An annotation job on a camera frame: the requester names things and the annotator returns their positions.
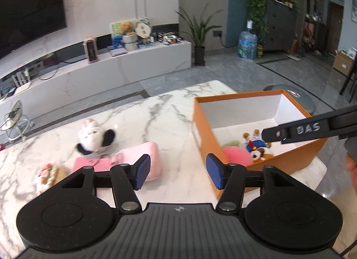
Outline grey laptop on cabinet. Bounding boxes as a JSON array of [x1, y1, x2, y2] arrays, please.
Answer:
[[107, 46, 128, 57]]

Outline pink strawberry plush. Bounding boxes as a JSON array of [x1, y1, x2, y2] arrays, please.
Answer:
[[222, 140, 253, 167]]

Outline pink leather card wallet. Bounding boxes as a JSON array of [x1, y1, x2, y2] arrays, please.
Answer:
[[72, 157, 118, 173]]

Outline dark grey drawer cabinet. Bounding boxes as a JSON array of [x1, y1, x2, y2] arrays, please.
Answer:
[[264, 0, 297, 52]]

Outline white marble tv cabinet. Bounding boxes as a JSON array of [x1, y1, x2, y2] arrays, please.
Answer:
[[1, 41, 191, 119]]

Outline white bear plush doll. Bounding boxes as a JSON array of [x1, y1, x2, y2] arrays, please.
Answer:
[[76, 119, 116, 156]]

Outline cardboard carton on floor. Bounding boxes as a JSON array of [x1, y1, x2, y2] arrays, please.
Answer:
[[333, 51, 355, 76]]

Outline pink small heater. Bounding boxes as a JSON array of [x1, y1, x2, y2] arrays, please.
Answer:
[[83, 36, 99, 64]]

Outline crochet doll with flower hat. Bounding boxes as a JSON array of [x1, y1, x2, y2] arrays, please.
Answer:
[[36, 163, 69, 194]]

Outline teddy bear in pot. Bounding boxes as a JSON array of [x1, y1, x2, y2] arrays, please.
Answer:
[[120, 21, 138, 52]]

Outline blue water bottle jug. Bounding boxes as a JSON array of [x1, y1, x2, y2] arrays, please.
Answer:
[[238, 19, 258, 61]]

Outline grey round trash bin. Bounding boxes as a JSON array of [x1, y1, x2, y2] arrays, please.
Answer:
[[263, 84, 316, 116]]

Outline brown dog plush keychain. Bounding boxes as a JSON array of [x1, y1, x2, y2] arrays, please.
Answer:
[[243, 129, 274, 163]]

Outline white wifi router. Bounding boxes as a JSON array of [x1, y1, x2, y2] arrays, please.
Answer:
[[12, 68, 31, 95]]

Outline round paper fan decoration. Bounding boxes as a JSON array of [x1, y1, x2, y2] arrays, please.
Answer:
[[135, 22, 151, 44]]

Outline orange cardboard box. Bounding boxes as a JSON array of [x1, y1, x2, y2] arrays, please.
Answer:
[[192, 90, 327, 190]]

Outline black wall television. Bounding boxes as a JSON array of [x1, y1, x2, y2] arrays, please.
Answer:
[[1, 0, 66, 58]]

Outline small floor fan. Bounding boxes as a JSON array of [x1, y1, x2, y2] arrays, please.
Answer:
[[1, 100, 34, 144]]

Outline pink pouch bag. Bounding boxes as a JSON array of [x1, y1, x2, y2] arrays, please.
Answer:
[[115, 141, 163, 183]]

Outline hanging ivy plant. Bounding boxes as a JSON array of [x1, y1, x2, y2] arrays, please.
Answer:
[[246, 0, 269, 45]]

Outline potted green plant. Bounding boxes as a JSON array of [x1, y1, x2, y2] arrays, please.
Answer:
[[176, 3, 223, 66]]

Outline black white toy figures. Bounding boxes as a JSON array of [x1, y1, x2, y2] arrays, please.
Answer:
[[157, 32, 182, 46]]

